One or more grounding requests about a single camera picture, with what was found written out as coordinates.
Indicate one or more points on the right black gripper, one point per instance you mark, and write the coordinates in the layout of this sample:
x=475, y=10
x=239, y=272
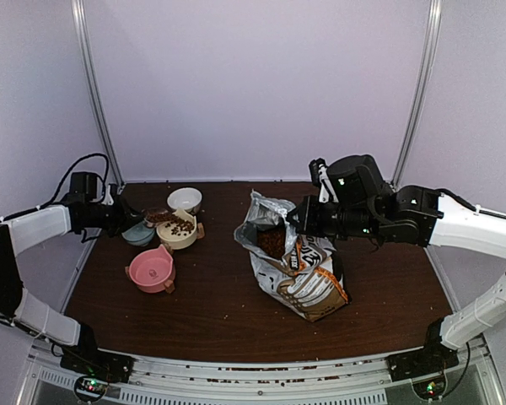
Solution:
x=308, y=224

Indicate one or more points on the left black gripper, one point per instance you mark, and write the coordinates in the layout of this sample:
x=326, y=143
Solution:
x=126, y=218

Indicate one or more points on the metal scoop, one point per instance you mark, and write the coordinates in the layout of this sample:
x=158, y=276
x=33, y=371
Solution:
x=154, y=216

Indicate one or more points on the dog food bag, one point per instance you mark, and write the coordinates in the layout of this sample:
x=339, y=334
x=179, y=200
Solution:
x=303, y=273

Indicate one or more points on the cream pet bowl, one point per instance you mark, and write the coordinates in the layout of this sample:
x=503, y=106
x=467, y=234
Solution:
x=178, y=230

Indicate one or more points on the pink pet bowl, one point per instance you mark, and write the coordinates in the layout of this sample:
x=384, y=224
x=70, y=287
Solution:
x=153, y=271

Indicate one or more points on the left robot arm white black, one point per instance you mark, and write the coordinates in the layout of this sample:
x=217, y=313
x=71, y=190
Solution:
x=88, y=204

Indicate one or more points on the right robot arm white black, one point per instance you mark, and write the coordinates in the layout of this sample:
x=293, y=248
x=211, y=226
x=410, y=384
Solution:
x=355, y=201

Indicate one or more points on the teal ceramic bowl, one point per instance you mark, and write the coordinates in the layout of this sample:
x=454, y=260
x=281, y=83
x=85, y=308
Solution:
x=138, y=235

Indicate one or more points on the white ceramic bowl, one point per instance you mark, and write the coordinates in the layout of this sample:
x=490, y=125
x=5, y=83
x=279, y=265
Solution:
x=187, y=198

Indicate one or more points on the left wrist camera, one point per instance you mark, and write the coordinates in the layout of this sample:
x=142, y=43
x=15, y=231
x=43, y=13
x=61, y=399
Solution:
x=112, y=196

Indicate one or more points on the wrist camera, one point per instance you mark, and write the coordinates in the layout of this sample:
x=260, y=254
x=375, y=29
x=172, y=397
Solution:
x=320, y=179
x=112, y=196

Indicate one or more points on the left aluminium frame post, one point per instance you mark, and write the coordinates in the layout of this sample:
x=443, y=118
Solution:
x=82, y=31

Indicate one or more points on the aluminium frame post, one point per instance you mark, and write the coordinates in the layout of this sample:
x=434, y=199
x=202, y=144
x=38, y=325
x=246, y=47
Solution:
x=430, y=45
x=82, y=31

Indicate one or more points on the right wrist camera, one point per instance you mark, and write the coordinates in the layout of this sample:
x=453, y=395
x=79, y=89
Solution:
x=320, y=179

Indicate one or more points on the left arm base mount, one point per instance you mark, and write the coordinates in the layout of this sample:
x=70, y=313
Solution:
x=104, y=366

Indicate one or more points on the front aluminium rail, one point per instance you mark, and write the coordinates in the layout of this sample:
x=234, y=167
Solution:
x=358, y=380

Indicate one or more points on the right aluminium frame post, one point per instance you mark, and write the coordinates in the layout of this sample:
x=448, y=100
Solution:
x=430, y=45

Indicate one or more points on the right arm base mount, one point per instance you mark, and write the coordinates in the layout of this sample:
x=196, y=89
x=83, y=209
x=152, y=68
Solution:
x=420, y=362

